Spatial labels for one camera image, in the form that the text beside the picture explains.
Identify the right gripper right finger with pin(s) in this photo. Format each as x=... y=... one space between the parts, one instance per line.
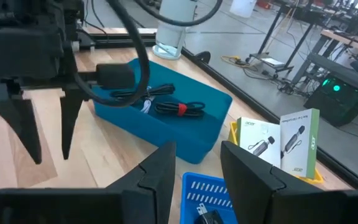
x=253 y=193

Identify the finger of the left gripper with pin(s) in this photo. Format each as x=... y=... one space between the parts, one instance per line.
x=20 y=124
x=71 y=118

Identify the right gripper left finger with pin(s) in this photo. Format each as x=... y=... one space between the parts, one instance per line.
x=148 y=193

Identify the black plug adapter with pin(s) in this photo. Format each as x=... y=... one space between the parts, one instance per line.
x=210 y=217

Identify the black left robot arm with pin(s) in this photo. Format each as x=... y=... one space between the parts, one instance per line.
x=42 y=12

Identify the large teal plastic bin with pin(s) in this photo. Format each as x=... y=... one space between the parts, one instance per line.
x=166 y=137

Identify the small yellow plastic bin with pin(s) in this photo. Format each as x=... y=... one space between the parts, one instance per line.
x=232 y=133

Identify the small blue plastic basket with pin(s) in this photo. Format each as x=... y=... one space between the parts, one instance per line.
x=188 y=211

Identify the black computer tower green light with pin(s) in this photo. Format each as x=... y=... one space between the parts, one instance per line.
x=337 y=102

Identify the white cylindrical appliance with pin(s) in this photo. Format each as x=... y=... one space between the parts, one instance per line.
x=172 y=37

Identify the white bucket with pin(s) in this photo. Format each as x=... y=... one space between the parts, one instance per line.
x=242 y=7

